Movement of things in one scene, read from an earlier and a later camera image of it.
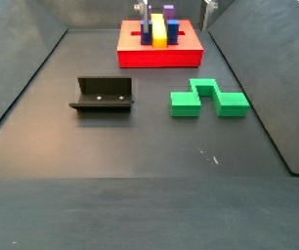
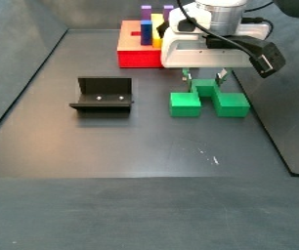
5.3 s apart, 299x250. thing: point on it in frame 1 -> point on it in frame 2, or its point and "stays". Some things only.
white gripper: x=208 y=6 -> x=184 y=43
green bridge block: x=185 y=104 stays
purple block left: x=169 y=13 stays
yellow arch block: x=159 y=31 stays
